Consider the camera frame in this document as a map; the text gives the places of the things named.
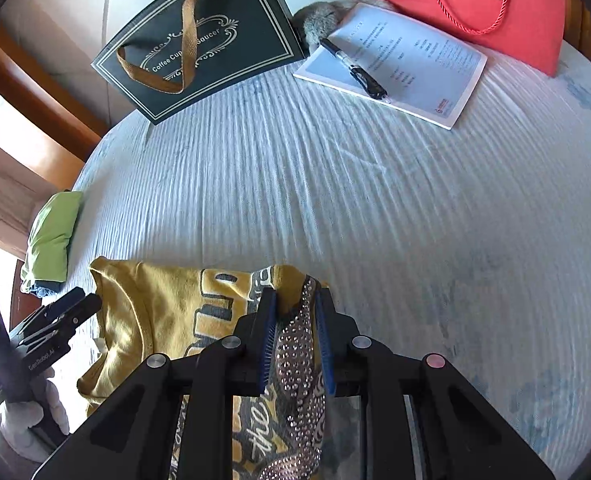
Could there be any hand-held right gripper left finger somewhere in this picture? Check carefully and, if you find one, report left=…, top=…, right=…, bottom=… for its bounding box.
left=32, top=287, right=278, bottom=480

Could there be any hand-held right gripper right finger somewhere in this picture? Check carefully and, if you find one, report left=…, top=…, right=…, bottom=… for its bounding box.
left=315, top=287, right=556, bottom=480

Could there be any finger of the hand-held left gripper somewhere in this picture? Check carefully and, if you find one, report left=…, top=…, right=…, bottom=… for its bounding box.
left=38, top=286, right=87, bottom=326
left=10, top=294, right=103, bottom=348

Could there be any mustard yellow t-shirt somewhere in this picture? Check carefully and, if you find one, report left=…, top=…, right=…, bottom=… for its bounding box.
left=78, top=256, right=336, bottom=480

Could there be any person's left hand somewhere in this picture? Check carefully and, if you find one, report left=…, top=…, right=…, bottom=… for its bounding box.
left=0, top=365, right=72, bottom=458

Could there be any folded blue denim garment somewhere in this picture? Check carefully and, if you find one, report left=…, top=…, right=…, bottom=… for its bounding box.
left=22, top=280, right=61, bottom=297

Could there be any folded green cloth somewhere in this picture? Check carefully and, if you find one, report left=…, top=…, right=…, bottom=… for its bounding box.
left=20, top=191, right=83, bottom=283

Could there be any pale pink curtain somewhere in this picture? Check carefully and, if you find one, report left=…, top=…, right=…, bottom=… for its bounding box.
left=0, top=125, right=76, bottom=261

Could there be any black pen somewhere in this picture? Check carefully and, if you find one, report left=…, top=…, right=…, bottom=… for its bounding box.
left=319, top=37, right=390, bottom=101

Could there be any white printed paper booklet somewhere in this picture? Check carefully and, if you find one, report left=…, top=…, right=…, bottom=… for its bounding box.
left=292, top=2, right=489, bottom=131

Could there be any grey furry toy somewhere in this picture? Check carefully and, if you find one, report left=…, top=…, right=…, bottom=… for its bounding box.
left=291, top=0, right=396, bottom=53

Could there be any black paper gift bag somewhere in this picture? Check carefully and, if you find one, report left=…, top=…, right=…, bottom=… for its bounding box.
left=91, top=0, right=306, bottom=126

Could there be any red paper gift bag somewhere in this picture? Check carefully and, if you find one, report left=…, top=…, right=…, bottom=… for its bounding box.
left=366, top=0, right=567, bottom=78

